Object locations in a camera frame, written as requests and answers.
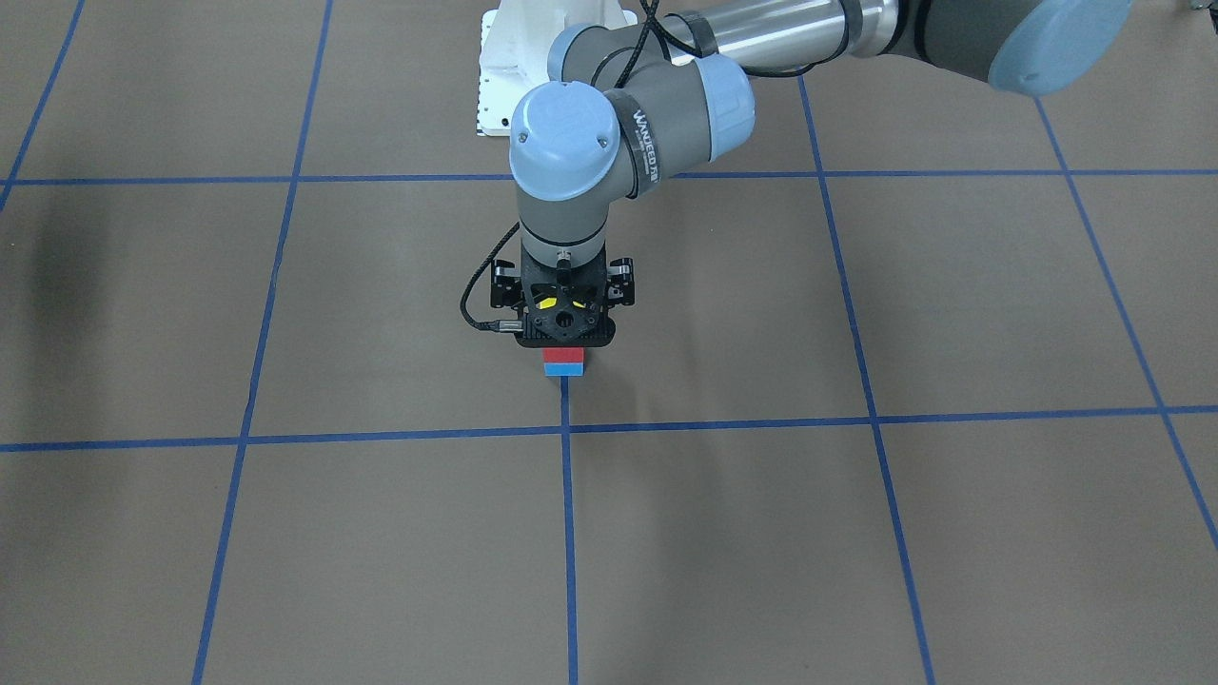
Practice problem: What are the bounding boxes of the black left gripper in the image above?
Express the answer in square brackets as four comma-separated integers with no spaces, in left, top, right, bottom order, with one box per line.
[515,250,618,349]

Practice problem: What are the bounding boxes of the red cube block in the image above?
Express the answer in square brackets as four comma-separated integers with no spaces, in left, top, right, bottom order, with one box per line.
[542,347,586,364]

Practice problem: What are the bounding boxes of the blue cube block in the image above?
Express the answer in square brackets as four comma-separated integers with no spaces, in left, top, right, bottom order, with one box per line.
[542,362,583,378]

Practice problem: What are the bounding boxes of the yellow cube block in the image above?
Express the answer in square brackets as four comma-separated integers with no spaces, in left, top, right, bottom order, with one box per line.
[535,297,586,311]

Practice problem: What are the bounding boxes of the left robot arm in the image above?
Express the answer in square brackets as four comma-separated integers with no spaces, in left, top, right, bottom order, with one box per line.
[471,1,1132,349]

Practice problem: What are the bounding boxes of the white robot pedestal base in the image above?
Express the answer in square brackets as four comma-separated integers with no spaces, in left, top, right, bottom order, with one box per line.
[476,1,638,137]

